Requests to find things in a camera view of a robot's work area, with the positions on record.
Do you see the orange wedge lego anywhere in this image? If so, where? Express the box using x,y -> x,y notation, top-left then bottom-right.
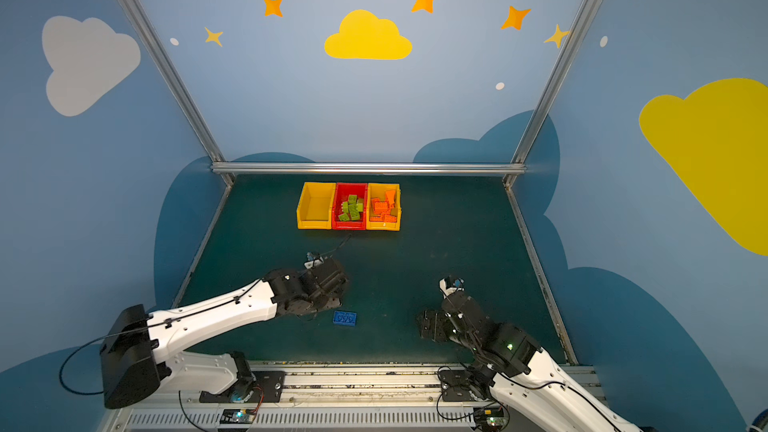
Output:
384,189 -> 398,209

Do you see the orange stepped lego brick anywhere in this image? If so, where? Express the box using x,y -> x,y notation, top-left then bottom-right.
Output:
373,199 -> 391,215

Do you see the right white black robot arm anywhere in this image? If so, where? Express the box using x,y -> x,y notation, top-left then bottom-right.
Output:
419,287 -> 641,431

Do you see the green 2x4 lego slanted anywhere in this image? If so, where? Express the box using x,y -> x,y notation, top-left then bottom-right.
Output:
347,195 -> 364,212

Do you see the aluminium frame back bar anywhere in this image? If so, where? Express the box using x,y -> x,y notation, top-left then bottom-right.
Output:
212,162 -> 526,176

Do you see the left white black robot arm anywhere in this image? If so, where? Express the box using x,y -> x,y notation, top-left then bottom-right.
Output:
99,258 -> 349,410

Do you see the long orange lego piece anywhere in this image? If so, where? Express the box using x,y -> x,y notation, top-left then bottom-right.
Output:
369,210 -> 398,223

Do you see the left yellow bin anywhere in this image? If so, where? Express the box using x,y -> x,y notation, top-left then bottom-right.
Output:
296,182 -> 336,230

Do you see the yellow bin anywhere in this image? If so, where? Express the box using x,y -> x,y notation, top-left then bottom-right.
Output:
296,182 -> 336,230
365,183 -> 402,232

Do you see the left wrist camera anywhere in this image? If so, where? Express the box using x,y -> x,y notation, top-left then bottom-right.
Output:
304,252 -> 325,270

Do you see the right yellow bin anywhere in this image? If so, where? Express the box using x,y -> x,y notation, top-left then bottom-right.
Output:
365,183 -> 402,232

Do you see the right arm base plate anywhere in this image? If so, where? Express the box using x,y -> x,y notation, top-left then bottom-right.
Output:
437,367 -> 486,402

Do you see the red middle bin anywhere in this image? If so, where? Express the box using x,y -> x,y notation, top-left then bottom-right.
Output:
331,183 -> 368,230

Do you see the left circuit board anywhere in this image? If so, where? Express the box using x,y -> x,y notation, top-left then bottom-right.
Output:
219,409 -> 256,425

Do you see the aluminium front rail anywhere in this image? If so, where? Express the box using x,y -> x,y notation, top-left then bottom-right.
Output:
98,363 -> 601,432

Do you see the green 2x4 lego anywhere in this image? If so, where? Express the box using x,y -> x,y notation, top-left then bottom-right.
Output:
348,208 -> 361,221

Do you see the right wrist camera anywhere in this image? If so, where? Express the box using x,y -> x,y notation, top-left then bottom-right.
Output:
439,275 -> 465,298

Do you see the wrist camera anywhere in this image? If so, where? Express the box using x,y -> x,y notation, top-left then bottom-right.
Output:
439,275 -> 465,298
304,252 -> 325,270

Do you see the blue 2x4 lego brick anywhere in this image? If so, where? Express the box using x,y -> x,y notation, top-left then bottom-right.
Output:
333,310 -> 357,327

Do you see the right circuit board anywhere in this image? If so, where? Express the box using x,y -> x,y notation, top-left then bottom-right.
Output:
473,406 -> 509,432

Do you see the circuit board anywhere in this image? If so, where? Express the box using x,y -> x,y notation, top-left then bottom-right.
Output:
473,406 -> 509,432
219,409 -> 256,425

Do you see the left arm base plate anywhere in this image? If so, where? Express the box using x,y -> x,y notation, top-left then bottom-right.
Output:
199,370 -> 286,404

